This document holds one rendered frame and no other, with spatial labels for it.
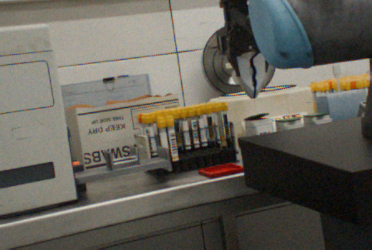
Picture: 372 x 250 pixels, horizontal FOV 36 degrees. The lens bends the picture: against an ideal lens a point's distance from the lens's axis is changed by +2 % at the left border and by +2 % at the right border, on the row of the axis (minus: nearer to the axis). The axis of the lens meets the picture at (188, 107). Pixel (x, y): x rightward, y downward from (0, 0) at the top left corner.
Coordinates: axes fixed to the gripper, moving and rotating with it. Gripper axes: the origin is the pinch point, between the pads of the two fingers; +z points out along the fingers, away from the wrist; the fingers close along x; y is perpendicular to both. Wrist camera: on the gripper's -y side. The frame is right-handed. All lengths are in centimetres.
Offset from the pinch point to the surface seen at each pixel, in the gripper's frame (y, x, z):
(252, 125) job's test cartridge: -1.3, 2.0, 6.5
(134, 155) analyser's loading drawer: -4.1, 27.4, 7.7
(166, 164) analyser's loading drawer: -5.9, 22.3, 10.1
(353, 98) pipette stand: 2.0, -24.2, 4.7
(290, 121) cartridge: -1.5, -6.3, 6.9
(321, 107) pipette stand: 3.8, -17.4, 5.7
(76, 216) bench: -10.9, 39.6, 14.6
